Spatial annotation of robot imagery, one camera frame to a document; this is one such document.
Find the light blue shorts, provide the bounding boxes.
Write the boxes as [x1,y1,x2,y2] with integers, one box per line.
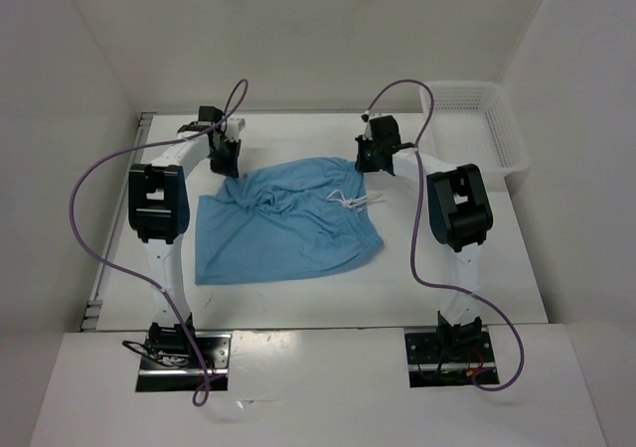
[195,157,384,285]

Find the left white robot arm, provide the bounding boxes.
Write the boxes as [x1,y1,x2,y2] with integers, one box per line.
[128,106,245,368]

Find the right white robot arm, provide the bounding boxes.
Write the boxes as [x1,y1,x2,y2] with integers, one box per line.
[356,113,493,362]

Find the white plastic basket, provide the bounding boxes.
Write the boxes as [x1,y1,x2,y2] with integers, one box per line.
[419,81,530,177]

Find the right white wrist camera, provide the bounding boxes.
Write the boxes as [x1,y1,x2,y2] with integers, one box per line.
[361,110,381,140]

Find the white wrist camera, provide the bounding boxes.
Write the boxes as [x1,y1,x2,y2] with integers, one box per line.
[361,110,381,140]
[222,117,245,141]

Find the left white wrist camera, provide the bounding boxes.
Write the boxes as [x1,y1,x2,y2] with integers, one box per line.
[222,117,245,141]

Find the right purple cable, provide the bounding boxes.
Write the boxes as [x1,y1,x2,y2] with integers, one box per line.
[361,78,527,393]

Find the purple cable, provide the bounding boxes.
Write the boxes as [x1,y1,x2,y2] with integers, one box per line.
[361,78,527,393]
[69,78,250,407]

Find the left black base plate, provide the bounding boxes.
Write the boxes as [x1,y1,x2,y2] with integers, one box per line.
[135,332,232,393]

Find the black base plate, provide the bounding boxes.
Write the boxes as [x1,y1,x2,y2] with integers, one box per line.
[403,328,500,388]
[135,332,232,393]

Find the aluminium table edge rail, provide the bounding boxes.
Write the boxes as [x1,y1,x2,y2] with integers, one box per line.
[79,111,155,332]

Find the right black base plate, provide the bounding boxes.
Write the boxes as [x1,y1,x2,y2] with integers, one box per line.
[403,328,500,388]

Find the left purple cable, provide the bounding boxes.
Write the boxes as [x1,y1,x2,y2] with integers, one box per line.
[69,78,250,407]

